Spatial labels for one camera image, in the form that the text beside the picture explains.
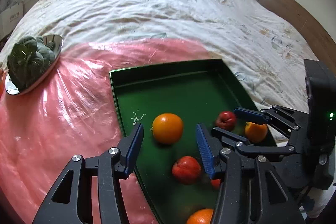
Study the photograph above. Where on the large orange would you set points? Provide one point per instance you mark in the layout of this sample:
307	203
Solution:
167	128

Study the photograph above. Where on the dark red apple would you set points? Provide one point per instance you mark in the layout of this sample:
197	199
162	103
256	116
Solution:
226	120

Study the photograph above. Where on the orange at tray bottom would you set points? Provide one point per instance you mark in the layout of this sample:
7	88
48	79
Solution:
202	216

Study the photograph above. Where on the white floral bed quilt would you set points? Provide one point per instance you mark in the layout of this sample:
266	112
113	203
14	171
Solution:
264	52

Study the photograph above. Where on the small red fruit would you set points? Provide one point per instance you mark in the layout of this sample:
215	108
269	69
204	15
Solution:
216	183

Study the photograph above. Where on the wooden headboard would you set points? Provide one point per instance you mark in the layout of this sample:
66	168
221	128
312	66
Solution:
320	42

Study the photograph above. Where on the white cardboard box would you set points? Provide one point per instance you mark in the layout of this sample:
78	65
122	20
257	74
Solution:
10	18

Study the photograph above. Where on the green tray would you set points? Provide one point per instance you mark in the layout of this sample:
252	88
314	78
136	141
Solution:
196	91

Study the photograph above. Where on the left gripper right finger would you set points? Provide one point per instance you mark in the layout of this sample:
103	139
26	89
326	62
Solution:
251	190

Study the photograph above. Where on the pink plastic sheet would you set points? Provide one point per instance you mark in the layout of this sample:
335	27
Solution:
70	112

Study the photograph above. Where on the green leafy vegetable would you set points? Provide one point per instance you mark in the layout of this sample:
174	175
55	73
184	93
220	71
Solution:
29	59

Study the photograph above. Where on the small orange tangerine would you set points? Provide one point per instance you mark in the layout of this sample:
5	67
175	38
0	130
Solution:
255	132

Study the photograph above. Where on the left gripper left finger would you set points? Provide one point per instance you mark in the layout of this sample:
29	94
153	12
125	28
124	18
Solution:
69	200

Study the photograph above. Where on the silver metal plate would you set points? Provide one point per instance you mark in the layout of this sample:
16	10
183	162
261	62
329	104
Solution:
12	90

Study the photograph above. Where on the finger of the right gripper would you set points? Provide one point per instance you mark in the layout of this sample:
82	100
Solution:
282	119
246	148

